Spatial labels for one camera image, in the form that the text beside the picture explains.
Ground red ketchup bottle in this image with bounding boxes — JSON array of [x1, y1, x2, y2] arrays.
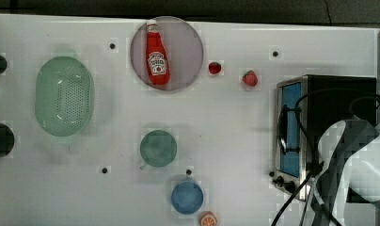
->
[[146, 19, 170, 86]]

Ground orange slice toy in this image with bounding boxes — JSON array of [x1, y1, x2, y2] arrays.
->
[[199, 211, 217, 226]]

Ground black toaster oven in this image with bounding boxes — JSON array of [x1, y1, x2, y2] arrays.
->
[[271, 74, 376, 195]]

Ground green mug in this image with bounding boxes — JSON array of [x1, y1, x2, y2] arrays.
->
[[140, 130, 177, 170]]

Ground blue cup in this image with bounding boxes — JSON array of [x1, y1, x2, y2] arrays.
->
[[170, 180, 204, 215]]

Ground grey round plate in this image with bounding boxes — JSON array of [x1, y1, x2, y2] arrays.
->
[[130, 16, 203, 91]]

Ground green perforated colander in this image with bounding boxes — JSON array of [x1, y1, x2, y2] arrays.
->
[[35, 56, 94, 137]]

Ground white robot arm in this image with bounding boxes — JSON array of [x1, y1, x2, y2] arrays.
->
[[308, 120, 380, 226]]

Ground small red tomato toy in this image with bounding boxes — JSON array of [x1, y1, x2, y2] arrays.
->
[[209, 61, 222, 74]]

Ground black round pan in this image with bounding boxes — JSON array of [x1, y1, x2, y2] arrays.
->
[[0, 123, 15, 158]]

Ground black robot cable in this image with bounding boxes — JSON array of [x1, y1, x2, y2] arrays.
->
[[270, 88, 380, 226]]

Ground red strawberry toy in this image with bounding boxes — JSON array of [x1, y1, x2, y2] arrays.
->
[[242, 70, 258, 87]]

